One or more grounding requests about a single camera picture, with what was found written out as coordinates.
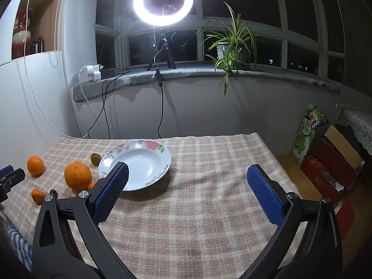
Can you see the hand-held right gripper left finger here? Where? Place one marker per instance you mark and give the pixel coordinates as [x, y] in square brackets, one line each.
[110, 194]

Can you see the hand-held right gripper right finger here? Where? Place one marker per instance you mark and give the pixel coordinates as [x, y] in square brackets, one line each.
[266, 197]

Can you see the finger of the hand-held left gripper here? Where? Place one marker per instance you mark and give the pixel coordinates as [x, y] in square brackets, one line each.
[7, 171]
[16, 177]

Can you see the small tangerine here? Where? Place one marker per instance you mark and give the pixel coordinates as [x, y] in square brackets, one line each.
[92, 185]
[37, 196]

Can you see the large smooth orange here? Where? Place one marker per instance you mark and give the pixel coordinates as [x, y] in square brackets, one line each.
[35, 165]

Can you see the tan longan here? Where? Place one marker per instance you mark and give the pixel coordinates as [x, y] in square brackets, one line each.
[44, 194]

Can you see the large speckled orange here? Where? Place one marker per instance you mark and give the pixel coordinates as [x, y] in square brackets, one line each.
[78, 176]

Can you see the green-brown round fruit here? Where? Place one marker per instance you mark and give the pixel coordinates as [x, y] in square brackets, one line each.
[96, 159]

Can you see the white floral plate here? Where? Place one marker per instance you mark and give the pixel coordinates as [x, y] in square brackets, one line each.
[139, 162]

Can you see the red cardboard box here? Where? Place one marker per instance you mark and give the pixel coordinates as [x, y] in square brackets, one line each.
[319, 177]
[344, 218]

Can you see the blue striped cloth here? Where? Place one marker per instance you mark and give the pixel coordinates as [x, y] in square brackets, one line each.
[20, 247]

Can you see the green printed bag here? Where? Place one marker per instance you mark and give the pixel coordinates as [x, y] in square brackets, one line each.
[305, 139]

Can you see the checkered tablecloth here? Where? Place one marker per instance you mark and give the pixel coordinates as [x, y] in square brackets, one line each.
[189, 194]

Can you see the brown cardboard box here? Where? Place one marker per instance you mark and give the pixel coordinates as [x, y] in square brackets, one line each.
[340, 139]

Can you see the white lace cloth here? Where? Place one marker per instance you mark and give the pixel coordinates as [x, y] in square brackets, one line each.
[360, 128]

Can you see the black power adapter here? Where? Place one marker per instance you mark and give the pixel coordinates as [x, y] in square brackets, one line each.
[107, 73]

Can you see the red and white vase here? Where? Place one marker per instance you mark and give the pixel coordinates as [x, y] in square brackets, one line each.
[20, 43]

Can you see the dark bottle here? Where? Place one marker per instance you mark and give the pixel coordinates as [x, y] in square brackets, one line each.
[39, 45]

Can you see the grey windowsill cloth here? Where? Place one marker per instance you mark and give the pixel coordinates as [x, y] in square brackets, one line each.
[189, 71]

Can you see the white plant pot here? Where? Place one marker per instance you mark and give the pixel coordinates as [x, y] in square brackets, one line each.
[222, 51]

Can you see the wooden shelf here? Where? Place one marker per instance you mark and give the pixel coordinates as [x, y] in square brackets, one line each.
[49, 14]

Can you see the spider plant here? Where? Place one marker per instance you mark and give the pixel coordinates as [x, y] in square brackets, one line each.
[232, 35]

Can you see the white window frame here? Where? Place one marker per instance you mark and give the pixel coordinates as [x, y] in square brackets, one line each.
[120, 20]

